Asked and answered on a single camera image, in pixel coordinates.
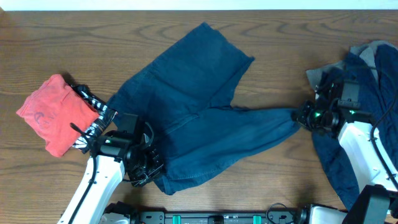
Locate dark blue denim shorts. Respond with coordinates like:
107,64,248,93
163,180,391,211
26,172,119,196
108,23,299,195

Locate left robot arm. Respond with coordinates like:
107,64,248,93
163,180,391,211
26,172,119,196
58,131,164,224

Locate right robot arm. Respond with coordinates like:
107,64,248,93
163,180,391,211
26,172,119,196
292,99,397,223

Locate grey garment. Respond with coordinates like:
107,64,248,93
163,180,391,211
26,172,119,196
305,40,397,90

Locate black white patterned garment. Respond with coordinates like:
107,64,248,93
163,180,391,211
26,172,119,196
71,85,118,154

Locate dark blue garment pile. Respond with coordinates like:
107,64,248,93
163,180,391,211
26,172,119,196
312,45,397,210

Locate red folded garment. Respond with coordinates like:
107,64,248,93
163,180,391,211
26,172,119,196
16,74,99,157

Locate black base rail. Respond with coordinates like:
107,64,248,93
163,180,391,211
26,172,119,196
102,210,352,224

